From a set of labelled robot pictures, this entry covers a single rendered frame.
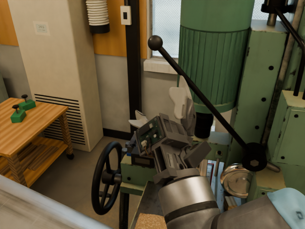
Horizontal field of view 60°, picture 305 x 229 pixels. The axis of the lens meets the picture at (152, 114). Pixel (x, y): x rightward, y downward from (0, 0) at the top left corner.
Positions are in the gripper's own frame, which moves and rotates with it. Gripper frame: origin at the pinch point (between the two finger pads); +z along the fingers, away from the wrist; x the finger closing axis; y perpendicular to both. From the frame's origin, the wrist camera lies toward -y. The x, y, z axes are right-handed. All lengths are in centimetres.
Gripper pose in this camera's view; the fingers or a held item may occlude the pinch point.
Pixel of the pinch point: (159, 95)
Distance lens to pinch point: 57.8
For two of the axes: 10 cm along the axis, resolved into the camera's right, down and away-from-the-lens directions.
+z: -2.4, -8.3, 5.0
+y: -6.8, -2.3, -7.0
